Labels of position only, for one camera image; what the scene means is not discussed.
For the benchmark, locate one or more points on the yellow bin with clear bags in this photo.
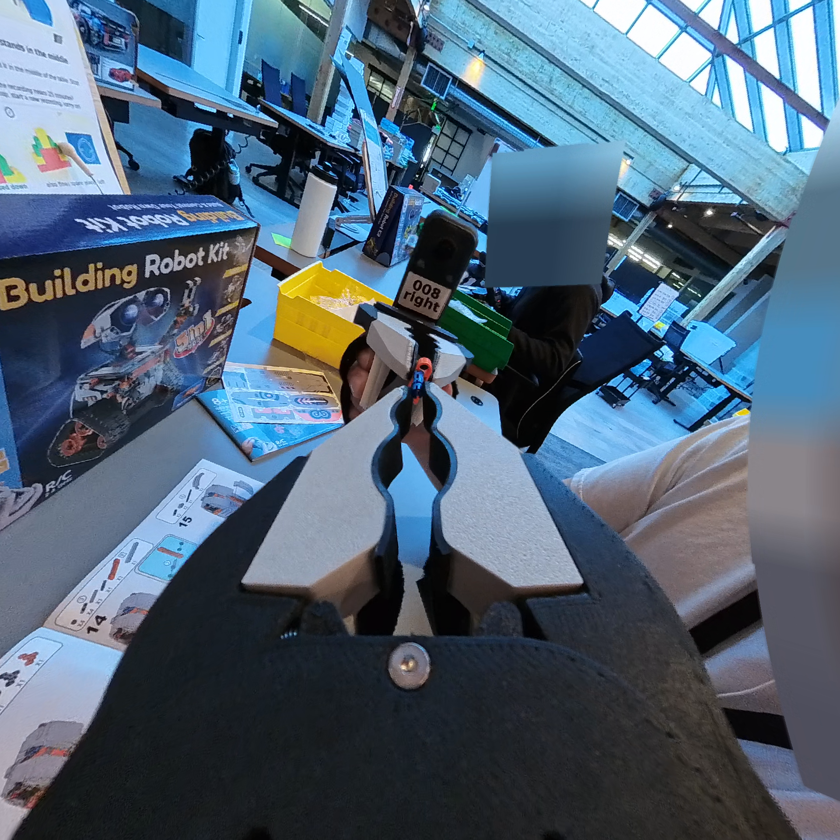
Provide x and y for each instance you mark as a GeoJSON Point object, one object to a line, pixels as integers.
{"type": "Point", "coordinates": [308, 321]}

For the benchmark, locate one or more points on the blue booklet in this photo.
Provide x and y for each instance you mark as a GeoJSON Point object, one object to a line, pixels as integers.
{"type": "Point", "coordinates": [275, 439]}

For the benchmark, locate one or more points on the blue pin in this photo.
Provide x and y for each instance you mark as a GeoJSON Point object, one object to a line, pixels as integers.
{"type": "Point", "coordinates": [416, 388]}

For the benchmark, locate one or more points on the black backpack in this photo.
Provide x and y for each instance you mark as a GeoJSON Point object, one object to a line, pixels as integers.
{"type": "Point", "coordinates": [210, 164]}

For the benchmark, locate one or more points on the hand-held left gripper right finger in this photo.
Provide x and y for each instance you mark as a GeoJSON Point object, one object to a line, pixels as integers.
{"type": "Point", "coordinates": [499, 525]}

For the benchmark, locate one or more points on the green sticky note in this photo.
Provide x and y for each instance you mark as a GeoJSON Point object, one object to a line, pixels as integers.
{"type": "Point", "coordinates": [282, 239]}

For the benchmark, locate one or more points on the person's right hand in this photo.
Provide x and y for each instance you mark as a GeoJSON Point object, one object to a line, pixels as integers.
{"type": "Point", "coordinates": [420, 453]}

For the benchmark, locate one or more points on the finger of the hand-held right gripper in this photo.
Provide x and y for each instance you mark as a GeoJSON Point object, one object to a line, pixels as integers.
{"type": "Point", "coordinates": [390, 348]}
{"type": "Point", "coordinates": [449, 364]}

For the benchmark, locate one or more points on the robot kit box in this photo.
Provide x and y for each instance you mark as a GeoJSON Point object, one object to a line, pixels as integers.
{"type": "Point", "coordinates": [387, 229]}
{"type": "Point", "coordinates": [131, 315]}

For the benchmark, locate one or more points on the grey desk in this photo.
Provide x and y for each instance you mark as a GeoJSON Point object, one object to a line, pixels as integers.
{"type": "Point", "coordinates": [98, 525]}

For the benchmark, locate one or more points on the toy car box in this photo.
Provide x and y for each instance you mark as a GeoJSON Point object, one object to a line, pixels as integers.
{"type": "Point", "coordinates": [105, 39]}

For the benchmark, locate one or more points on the black office chair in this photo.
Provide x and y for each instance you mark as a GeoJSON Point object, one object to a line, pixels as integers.
{"type": "Point", "coordinates": [610, 354]}

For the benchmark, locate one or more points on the white instruction manual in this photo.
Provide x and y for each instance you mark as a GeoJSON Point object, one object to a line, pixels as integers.
{"type": "Point", "coordinates": [151, 544]}

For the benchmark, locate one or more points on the white water bottle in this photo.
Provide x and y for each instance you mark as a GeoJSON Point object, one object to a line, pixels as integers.
{"type": "Point", "coordinates": [313, 216]}

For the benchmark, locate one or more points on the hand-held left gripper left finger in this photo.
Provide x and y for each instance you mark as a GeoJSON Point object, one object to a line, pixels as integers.
{"type": "Point", "coordinates": [321, 525]}

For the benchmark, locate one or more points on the green bin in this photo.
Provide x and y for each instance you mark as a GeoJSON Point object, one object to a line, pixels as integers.
{"type": "Point", "coordinates": [479, 334]}

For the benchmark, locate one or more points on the sticker sheet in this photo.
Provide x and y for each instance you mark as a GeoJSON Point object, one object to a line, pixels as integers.
{"type": "Point", "coordinates": [282, 394]}

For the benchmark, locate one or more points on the instruction sign board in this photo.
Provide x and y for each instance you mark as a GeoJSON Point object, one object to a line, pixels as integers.
{"type": "Point", "coordinates": [39, 79]}

